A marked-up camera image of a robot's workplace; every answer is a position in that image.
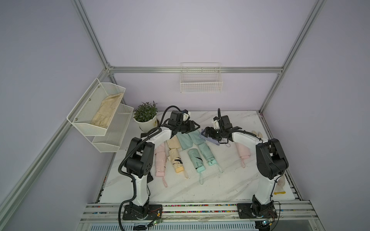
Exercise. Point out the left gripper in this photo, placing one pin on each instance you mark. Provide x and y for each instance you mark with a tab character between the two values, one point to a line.
191	127

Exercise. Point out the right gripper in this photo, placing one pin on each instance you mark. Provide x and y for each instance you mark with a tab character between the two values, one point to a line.
211	129

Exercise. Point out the yellow umbrella sleeve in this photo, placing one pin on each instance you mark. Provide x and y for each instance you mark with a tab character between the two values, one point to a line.
174	143

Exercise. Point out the green umbrella sleeve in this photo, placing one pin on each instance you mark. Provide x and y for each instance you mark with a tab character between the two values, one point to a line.
196	137
185	141

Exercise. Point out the green umbrella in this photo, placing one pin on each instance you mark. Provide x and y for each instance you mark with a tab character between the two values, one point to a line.
209	156
197	162

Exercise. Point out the pink umbrella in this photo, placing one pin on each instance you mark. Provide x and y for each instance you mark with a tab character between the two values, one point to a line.
160	163
244	153

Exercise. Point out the yellow umbrella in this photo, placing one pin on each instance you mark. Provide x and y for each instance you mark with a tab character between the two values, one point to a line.
177	162

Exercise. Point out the purple umbrella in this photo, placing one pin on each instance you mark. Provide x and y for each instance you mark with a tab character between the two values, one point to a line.
211	140

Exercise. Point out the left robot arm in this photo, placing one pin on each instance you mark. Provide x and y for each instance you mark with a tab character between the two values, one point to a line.
139	158

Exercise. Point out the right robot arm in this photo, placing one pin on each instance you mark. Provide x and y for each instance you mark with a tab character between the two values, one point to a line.
271	163

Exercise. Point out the potted green plant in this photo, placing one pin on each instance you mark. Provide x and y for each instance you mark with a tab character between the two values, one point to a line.
146	116

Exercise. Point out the cream work glove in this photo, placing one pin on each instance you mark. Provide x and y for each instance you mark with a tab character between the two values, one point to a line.
258	134

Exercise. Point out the cream glove in shelf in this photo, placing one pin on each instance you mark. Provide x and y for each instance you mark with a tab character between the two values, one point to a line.
106	111

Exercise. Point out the white tiered mesh shelf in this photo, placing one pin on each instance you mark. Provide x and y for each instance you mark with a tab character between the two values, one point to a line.
104	140

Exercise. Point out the white speckled work glove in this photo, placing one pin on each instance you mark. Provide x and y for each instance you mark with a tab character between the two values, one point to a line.
279	187

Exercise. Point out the white wire wall basket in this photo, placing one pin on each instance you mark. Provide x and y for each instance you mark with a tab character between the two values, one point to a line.
200	78

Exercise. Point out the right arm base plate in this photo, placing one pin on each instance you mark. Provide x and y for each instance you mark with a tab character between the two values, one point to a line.
255	210

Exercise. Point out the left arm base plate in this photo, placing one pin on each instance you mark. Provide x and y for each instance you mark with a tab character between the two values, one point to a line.
146	212

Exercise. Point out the aluminium rail frame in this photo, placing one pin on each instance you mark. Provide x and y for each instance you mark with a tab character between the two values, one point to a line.
293	215

